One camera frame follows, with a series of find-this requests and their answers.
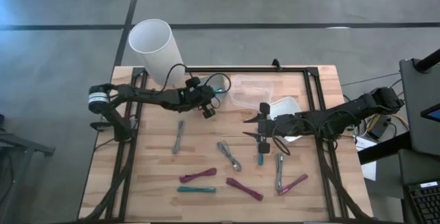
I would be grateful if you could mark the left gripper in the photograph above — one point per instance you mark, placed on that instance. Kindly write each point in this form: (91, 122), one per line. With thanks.
(192, 97)

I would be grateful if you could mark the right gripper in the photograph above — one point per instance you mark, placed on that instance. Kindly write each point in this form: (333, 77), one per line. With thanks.
(266, 126)

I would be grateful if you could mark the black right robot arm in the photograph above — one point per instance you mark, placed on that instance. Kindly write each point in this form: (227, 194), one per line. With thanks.
(343, 114)

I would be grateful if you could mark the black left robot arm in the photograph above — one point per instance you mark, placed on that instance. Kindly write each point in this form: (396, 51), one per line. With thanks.
(148, 95)

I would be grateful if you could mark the white plastic bin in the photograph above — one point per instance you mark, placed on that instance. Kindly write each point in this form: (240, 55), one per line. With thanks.
(285, 107)
(224, 82)

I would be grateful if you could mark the teal utensil held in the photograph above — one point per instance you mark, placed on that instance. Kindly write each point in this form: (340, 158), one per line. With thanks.
(260, 158)

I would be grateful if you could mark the clear plastic bin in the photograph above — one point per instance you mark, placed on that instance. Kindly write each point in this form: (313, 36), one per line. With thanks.
(251, 91)

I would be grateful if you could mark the white shade table lamp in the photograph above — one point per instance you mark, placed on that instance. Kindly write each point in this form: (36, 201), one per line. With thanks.
(154, 45)

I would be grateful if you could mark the white paper sheet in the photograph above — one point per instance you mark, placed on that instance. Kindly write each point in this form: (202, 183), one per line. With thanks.
(368, 170)

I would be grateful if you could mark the black controller box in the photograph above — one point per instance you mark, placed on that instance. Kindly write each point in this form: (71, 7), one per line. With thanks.
(378, 129)

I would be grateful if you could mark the black desk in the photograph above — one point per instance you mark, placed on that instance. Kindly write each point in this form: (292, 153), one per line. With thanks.
(385, 146)

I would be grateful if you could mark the grey cart top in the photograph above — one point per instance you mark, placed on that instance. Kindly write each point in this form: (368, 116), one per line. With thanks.
(419, 93)

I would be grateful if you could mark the large computer monitor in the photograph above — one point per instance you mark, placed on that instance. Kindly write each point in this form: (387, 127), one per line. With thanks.
(433, 114)

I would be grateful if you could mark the black metal stand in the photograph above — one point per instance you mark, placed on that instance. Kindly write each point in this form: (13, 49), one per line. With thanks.
(31, 147)

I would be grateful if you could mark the black monitor pole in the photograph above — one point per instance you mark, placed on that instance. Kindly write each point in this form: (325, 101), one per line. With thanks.
(428, 62)

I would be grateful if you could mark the black keyboard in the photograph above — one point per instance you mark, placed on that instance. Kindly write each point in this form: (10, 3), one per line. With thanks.
(426, 203)

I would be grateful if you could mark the black aluminium table frame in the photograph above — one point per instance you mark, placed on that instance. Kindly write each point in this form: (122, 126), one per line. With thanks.
(247, 69)

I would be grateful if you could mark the black frame bracket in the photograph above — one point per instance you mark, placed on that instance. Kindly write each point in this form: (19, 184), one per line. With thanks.
(276, 64)

